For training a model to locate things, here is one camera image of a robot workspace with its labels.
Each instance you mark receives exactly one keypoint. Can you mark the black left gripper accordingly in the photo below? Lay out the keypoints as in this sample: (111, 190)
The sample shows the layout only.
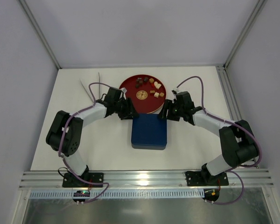
(126, 108)

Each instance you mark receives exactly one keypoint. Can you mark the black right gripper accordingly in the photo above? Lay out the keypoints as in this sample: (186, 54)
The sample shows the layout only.
(171, 110)

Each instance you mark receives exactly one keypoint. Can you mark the blue box lid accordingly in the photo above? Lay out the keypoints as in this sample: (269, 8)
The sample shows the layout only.
(148, 129)

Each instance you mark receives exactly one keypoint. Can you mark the blue chocolate box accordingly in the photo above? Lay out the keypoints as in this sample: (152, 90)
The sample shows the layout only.
(149, 147)

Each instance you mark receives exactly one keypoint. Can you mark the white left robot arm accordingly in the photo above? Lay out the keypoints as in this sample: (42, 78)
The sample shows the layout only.
(65, 133)

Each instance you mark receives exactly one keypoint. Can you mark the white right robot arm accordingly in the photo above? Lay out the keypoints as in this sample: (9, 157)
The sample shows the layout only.
(238, 144)

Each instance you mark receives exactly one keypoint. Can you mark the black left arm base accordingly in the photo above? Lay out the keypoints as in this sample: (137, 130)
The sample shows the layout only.
(93, 180)

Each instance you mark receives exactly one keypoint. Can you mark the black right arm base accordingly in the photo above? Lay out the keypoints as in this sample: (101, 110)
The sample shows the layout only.
(204, 178)

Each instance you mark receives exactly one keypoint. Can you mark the dark brown chocolate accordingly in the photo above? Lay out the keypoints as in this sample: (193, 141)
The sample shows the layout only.
(138, 81)

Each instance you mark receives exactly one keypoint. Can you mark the round red tray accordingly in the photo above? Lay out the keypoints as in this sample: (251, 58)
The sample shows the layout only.
(142, 100)

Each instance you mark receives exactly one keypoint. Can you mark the left controller board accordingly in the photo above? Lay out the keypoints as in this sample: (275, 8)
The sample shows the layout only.
(81, 196)

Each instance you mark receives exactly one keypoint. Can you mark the controller board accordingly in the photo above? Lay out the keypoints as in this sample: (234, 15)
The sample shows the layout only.
(211, 195)
(81, 196)

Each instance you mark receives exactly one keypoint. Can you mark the right controller board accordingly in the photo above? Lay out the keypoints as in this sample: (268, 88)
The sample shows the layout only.
(211, 195)

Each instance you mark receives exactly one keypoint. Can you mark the aluminium right side rail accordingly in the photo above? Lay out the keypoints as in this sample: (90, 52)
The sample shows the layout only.
(229, 94)

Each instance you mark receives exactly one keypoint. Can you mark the aluminium rail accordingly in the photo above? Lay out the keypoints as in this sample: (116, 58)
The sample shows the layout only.
(229, 94)
(251, 177)

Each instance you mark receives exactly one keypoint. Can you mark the aluminium front rail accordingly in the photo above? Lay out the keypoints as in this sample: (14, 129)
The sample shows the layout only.
(251, 177)

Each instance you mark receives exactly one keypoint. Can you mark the slotted cable duct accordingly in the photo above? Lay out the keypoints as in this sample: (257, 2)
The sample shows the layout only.
(120, 193)

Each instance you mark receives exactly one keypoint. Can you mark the aluminium right frame post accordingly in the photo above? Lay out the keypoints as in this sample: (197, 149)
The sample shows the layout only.
(245, 31)

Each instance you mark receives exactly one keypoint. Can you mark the aluminium frame post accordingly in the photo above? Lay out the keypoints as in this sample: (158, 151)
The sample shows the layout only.
(32, 20)
(245, 31)

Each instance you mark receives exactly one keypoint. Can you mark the aluminium left frame post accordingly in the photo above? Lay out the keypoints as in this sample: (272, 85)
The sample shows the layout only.
(32, 20)

